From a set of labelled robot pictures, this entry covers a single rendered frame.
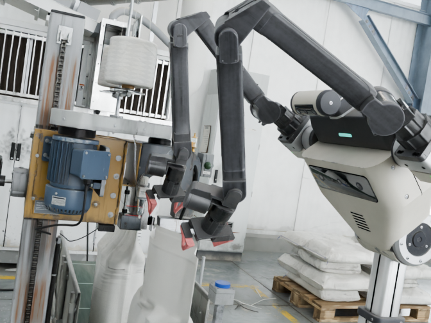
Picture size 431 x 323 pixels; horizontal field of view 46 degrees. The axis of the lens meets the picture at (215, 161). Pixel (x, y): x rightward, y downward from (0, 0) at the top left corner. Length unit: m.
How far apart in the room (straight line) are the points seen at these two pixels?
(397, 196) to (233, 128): 0.48
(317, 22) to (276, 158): 1.84
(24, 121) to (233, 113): 3.56
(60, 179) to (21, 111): 2.91
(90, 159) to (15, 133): 3.00
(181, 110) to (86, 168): 0.34
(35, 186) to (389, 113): 1.23
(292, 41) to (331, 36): 5.98
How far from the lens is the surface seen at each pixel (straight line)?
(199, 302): 2.30
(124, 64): 1.71
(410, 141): 1.22
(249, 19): 1.05
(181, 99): 1.62
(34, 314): 2.07
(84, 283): 3.34
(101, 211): 1.92
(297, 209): 6.90
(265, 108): 1.66
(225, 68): 1.09
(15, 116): 4.59
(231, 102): 1.12
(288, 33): 1.08
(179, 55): 1.60
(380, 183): 1.37
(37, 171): 1.88
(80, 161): 1.61
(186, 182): 1.97
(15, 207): 4.67
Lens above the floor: 1.41
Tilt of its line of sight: 3 degrees down
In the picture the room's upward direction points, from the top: 9 degrees clockwise
